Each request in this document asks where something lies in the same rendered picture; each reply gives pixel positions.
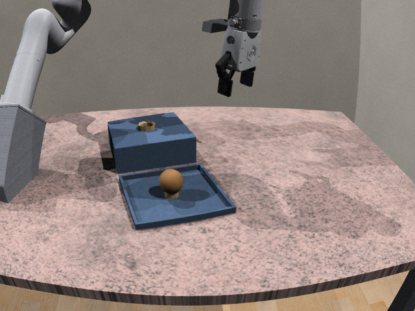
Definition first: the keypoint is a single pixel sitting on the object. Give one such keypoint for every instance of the blue square box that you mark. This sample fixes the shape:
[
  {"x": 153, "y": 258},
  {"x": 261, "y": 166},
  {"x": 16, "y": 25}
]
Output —
[{"x": 152, "y": 141}]

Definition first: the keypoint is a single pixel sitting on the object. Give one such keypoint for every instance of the brown ball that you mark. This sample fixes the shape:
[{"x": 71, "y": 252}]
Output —
[{"x": 171, "y": 181}]

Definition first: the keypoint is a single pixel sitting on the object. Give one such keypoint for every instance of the blue square tray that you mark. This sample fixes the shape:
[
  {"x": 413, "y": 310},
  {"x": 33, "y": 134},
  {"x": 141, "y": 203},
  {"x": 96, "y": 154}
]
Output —
[{"x": 152, "y": 207}]

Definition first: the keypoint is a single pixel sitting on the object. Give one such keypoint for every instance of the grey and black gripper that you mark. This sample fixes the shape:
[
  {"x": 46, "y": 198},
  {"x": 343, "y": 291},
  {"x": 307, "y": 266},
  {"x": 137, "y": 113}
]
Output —
[{"x": 242, "y": 49}]

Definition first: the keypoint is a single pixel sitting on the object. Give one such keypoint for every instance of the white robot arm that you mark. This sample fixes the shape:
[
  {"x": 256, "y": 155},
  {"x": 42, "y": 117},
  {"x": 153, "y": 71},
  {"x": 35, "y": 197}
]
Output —
[{"x": 42, "y": 25}]

